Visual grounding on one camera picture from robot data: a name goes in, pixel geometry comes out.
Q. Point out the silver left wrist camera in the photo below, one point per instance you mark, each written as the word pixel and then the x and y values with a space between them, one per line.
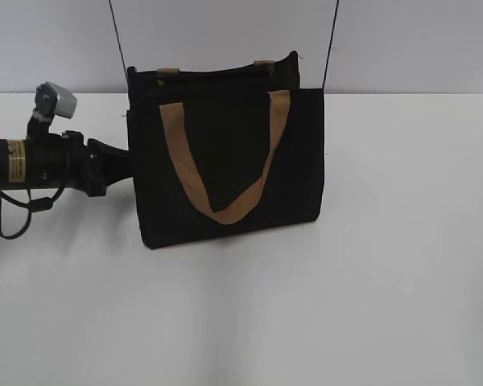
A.
pixel 50 100

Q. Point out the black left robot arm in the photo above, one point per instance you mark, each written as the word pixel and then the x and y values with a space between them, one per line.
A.
pixel 13 164

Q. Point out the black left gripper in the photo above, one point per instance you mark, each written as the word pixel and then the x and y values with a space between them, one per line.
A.
pixel 67 161

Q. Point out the black tote bag tan handles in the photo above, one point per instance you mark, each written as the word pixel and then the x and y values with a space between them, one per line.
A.
pixel 221 153

